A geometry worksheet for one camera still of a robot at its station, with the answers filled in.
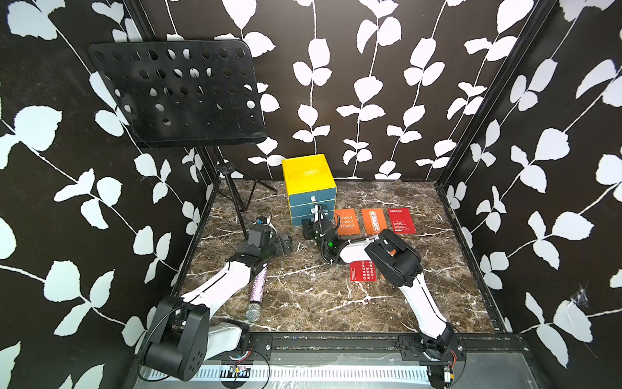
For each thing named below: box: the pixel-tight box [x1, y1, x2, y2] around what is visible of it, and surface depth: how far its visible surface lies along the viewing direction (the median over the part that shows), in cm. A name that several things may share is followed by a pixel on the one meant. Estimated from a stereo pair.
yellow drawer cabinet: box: [281, 153, 338, 210], surface depth 93 cm
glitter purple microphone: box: [245, 263, 269, 322], surface depth 83 cm
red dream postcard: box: [387, 207, 418, 235], surface depth 106 cm
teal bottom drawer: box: [291, 213, 316, 227], surface depth 100 cm
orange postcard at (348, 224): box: [334, 208, 361, 236], surface depth 106 cm
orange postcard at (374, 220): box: [361, 208, 388, 236], surface depth 109 cm
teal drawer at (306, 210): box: [290, 198, 336, 219], surface depth 95 cm
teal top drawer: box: [289, 187, 337, 208], surface depth 92 cm
